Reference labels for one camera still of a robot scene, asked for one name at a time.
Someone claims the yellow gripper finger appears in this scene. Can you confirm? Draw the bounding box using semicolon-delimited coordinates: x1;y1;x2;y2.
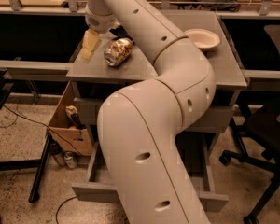
81;29;100;60

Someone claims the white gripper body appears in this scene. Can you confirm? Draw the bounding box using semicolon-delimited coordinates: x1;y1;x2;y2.
85;6;116;34

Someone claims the crushed orange soda can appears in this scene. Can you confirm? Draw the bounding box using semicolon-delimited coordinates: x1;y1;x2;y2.
104;37;133;67

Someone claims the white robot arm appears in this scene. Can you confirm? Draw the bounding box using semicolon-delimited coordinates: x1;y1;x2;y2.
86;0;216;224

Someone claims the grey drawer cabinet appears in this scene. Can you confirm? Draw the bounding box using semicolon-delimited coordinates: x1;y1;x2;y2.
66;8;248;156

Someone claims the open grey middle drawer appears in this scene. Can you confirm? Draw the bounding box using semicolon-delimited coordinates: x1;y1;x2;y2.
72;132;229;212

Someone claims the closed grey upper drawer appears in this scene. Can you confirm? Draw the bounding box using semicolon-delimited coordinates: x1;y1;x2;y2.
74;98;234;133

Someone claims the blue chip bag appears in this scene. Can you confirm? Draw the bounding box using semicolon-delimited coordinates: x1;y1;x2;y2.
109;25;133;40

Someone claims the snack bag in box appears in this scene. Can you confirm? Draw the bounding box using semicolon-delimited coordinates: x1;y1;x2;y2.
65;105;86;129

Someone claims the cardboard box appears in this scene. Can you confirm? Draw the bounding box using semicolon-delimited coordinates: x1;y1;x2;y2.
49;82;92;156

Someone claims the white paper bowl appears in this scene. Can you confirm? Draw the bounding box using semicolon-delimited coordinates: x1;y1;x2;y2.
185;29;220;52

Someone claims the dark bottle on floor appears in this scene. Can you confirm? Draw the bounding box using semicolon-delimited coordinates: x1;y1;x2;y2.
49;142;66;167

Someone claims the clear bottle on floor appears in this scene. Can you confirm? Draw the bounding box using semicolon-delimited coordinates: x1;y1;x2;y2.
64;152;77;169

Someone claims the black table leg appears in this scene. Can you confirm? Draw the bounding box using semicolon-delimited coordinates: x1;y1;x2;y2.
28;134;51;203

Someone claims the black office chair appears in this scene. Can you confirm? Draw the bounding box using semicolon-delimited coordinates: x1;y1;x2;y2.
219;25;280;224

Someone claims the black floor cable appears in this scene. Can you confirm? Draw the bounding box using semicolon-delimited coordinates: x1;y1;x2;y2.
0;93;84;157

